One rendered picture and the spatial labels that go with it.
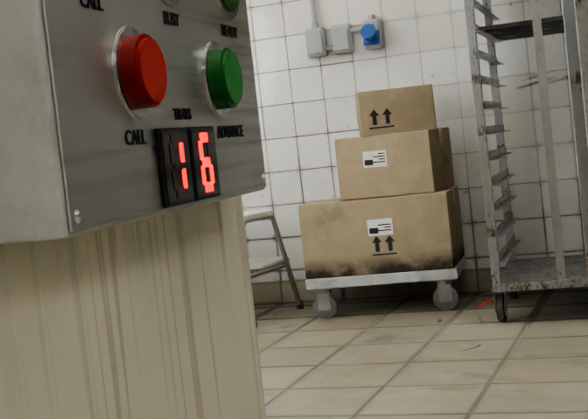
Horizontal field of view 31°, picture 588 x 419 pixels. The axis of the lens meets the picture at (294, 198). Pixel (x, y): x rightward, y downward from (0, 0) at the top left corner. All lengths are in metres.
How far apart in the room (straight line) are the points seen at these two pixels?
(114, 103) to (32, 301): 0.08
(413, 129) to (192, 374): 3.76
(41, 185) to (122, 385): 0.13
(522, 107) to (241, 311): 3.95
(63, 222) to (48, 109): 0.04
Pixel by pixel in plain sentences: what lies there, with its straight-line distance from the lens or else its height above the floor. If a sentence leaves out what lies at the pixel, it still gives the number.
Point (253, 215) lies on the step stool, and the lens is 4.37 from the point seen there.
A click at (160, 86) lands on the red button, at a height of 0.75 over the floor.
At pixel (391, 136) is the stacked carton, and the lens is 4.24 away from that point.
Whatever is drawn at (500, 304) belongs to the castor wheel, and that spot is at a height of 0.07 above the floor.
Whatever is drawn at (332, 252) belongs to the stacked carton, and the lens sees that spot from 4.26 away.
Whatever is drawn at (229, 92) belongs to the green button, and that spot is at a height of 0.75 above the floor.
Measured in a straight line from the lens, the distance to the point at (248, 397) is 0.64.
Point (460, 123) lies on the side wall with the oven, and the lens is 4.59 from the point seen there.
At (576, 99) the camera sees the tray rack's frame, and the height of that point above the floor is 0.75.
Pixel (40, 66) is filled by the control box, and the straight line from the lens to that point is 0.38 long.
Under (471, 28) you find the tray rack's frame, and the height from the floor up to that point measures 1.05.
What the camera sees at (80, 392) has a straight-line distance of 0.44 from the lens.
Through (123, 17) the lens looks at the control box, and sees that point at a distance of 0.44.
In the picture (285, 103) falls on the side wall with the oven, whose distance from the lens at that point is 4.80.
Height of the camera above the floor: 0.72
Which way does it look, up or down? 3 degrees down
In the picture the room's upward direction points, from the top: 6 degrees counter-clockwise
